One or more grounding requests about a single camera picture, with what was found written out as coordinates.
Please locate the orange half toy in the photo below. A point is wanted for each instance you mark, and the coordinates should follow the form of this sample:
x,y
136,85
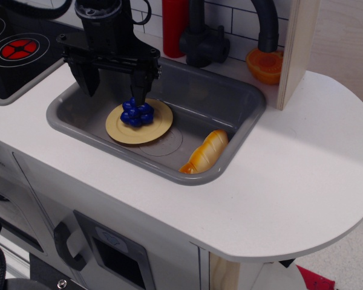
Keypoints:
x,y
265,67

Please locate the black toy stovetop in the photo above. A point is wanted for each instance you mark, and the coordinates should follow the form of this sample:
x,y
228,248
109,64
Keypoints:
x,y
29,52

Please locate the red cloth on floor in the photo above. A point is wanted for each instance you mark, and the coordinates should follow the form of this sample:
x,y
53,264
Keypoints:
x,y
315,281

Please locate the grey toy sink basin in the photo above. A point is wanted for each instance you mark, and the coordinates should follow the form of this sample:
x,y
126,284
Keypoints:
x,y
195,121

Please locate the light wooden side panel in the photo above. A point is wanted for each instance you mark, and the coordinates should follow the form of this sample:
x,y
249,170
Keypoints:
x,y
300,33

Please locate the red ketchup bottle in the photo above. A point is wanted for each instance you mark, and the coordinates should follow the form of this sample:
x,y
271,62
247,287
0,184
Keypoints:
x,y
175,15

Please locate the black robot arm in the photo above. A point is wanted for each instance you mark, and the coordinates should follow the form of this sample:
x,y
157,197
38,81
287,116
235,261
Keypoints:
x,y
54,13

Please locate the toy bread loaf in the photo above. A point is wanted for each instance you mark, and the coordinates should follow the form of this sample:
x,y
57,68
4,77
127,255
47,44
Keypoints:
x,y
207,154

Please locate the grey dishwasher door panel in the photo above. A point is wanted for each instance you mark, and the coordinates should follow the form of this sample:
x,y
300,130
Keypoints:
x,y
119,255

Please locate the dark grey toy faucet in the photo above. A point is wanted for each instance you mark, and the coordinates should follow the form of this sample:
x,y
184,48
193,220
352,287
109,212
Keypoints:
x,y
203,45

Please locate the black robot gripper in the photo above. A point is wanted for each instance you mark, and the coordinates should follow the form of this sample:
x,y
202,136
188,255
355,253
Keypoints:
x,y
108,39

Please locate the black oven door handle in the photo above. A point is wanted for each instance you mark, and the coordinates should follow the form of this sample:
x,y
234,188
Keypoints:
x,y
61,235

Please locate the white oven door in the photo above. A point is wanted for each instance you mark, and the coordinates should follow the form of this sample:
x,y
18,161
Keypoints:
x,y
21,220

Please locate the blue toy blueberries cluster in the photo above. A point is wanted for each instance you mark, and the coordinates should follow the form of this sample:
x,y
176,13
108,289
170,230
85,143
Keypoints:
x,y
136,116

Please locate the yellow toy plate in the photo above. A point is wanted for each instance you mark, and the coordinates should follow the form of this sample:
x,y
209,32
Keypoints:
x,y
127,134

